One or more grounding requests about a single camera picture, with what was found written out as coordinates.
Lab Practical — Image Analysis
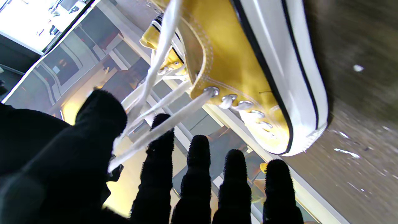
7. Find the left robot hand black glove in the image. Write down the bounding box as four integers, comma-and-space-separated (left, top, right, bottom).
0, 90, 304, 224

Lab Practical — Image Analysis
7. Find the right robot hand black glove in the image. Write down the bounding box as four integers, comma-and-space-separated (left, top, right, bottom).
0, 103, 72, 175

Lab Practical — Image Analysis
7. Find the white shoelace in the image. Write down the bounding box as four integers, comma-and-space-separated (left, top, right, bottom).
107, 0, 280, 173

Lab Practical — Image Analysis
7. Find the yellow canvas sneaker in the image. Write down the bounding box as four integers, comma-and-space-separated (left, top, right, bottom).
149, 0, 329, 156
139, 14, 187, 77

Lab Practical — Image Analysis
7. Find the printed kitchen backdrop banner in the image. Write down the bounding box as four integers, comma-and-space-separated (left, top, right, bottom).
0, 0, 349, 224

